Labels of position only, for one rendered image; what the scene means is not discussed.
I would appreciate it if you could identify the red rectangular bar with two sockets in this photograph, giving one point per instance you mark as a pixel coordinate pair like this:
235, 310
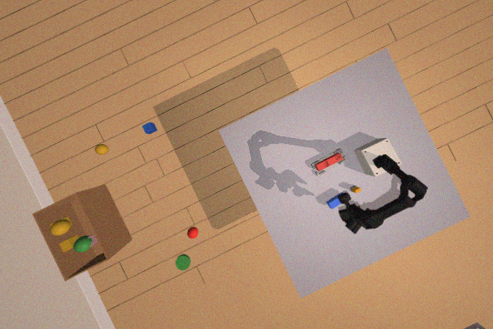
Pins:
328, 161

